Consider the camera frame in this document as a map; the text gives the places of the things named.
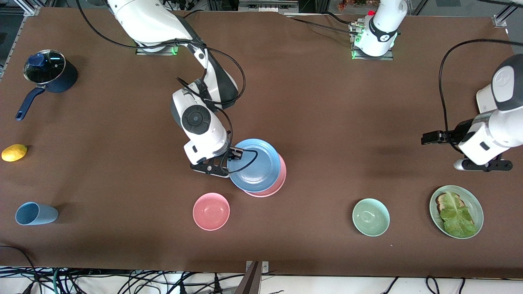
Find blue plate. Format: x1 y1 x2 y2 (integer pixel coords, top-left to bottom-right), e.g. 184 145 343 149
227 138 282 193

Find pink plate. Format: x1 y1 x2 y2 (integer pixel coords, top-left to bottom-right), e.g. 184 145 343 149
245 153 287 198

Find green plate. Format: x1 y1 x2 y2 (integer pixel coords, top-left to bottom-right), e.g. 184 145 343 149
429 185 484 240

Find pink bowl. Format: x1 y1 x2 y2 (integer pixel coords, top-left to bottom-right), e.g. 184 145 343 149
192 192 230 232

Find bread slice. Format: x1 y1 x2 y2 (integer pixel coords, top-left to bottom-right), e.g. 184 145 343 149
436 193 465 214

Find green lettuce leaf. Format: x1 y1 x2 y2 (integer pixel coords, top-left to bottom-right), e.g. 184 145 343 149
439 192 478 238

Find green bowl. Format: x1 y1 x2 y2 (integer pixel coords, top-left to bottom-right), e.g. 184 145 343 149
352 198 391 237

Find brown table cover cloth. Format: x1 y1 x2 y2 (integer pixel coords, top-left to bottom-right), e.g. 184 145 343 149
0 7 523 278

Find dark blue pot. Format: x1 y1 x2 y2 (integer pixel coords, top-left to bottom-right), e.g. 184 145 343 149
16 50 78 121

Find orange flowers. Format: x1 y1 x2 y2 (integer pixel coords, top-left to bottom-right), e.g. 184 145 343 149
337 0 368 11

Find blue cup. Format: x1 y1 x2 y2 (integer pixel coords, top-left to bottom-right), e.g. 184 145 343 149
15 202 59 226

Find glass pot lid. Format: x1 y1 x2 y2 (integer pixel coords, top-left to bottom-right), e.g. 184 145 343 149
23 50 66 84

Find yellow lemon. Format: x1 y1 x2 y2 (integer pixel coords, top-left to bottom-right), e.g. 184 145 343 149
1 144 28 163

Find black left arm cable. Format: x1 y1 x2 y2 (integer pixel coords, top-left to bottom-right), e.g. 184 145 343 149
438 39 523 152

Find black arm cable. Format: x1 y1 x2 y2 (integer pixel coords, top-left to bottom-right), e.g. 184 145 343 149
438 39 523 152
76 0 259 174

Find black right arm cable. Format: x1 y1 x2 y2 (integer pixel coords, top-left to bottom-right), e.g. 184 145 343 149
76 0 259 174

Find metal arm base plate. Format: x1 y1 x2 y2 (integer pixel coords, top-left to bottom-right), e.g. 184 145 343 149
351 22 393 61
136 41 180 56

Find dark camera pole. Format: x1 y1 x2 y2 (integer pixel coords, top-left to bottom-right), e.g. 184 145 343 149
235 261 262 294

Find aluminium frame bar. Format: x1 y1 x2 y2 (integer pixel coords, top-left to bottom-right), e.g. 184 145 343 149
238 0 299 13

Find black base cable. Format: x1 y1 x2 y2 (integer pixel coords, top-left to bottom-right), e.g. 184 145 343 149
286 11 358 35

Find black cable on cloth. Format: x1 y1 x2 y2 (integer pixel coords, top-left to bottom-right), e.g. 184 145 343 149
0 245 38 280

